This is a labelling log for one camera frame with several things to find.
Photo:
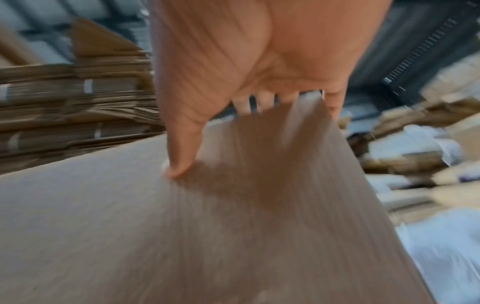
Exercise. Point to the person's right hand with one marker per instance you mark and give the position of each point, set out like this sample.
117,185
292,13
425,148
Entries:
255,41

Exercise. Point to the wall of cardboard stacks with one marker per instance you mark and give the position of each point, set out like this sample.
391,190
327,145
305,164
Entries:
67,101

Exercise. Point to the large cardboard box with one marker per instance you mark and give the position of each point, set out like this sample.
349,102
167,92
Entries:
225,237

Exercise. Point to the white woven sack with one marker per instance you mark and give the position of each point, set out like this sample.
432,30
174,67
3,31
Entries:
446,255

